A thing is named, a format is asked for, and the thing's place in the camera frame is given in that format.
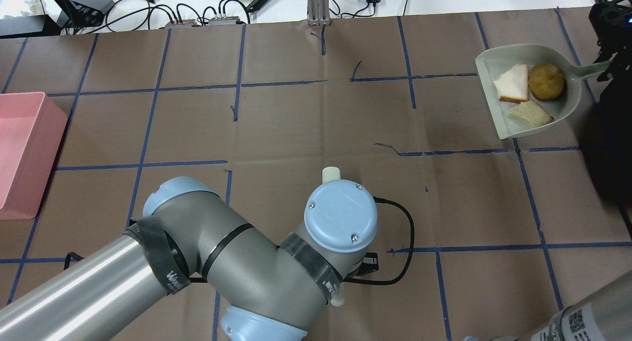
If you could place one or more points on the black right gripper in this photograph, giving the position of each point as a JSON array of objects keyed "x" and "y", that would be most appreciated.
[{"x": 610, "y": 21}]

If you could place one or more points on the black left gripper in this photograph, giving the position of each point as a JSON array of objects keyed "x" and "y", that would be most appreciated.
[{"x": 368, "y": 268}]

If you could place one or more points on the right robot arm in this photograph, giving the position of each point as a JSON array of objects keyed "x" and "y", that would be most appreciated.
[{"x": 604, "y": 315}]

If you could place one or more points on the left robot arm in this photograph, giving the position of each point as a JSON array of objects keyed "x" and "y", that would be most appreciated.
[{"x": 275, "y": 291}]

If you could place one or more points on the pink plastic bin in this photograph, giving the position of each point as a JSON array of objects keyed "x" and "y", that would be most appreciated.
[{"x": 31, "y": 128}]

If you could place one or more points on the yellow lemon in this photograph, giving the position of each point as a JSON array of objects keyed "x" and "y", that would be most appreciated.
[{"x": 546, "y": 81}]

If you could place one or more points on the white bread slice piece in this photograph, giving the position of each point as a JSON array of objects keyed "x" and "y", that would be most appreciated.
[{"x": 512, "y": 86}]

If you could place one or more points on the toasted bread slice piece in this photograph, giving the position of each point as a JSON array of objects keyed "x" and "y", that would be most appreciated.
[{"x": 531, "y": 114}]

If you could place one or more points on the aluminium frame post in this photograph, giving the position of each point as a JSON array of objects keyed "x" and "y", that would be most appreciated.
[{"x": 318, "y": 13}]

